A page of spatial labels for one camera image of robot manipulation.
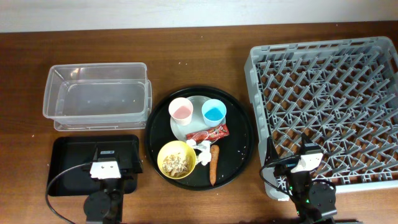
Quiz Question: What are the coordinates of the food scraps pile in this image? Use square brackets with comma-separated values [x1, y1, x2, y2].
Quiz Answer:
[162, 153, 190, 178]

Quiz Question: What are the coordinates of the yellow bowl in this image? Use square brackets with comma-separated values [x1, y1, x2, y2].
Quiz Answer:
[157, 141, 197, 179]

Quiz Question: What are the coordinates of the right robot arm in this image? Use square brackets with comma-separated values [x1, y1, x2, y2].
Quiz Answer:
[260, 133, 337, 223]

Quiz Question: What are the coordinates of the orange carrot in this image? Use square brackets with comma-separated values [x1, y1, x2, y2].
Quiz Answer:
[210, 145, 220, 185]

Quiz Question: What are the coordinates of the grey dishwasher rack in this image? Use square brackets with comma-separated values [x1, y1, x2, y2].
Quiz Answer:
[244, 37, 397, 193]

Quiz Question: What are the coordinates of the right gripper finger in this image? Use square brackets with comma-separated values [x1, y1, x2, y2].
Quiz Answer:
[300, 133, 320, 155]
[266, 136, 279, 167]

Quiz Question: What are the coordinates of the red snack wrapper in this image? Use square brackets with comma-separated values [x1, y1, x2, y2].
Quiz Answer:
[186, 124, 229, 142]

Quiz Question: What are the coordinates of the blue cup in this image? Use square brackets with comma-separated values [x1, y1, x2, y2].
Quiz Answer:
[201, 99, 226, 127]

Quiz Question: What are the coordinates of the black rectangular tray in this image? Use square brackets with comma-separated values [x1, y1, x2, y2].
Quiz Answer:
[48, 134, 139, 197]

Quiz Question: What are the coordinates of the pink cup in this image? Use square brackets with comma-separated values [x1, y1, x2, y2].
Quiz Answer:
[169, 97, 193, 126]

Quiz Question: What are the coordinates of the clear plastic storage bin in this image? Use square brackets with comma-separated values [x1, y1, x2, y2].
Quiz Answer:
[42, 62, 152, 131]

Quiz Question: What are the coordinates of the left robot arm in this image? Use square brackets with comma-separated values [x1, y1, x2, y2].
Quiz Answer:
[83, 141, 143, 223]

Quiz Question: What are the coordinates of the white tissue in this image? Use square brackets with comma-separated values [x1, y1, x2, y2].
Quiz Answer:
[186, 139, 211, 166]

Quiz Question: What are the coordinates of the black round tray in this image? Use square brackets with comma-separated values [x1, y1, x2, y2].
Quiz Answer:
[144, 86, 255, 191]

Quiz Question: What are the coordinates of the light grey plate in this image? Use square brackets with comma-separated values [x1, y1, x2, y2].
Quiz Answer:
[170, 95, 226, 141]

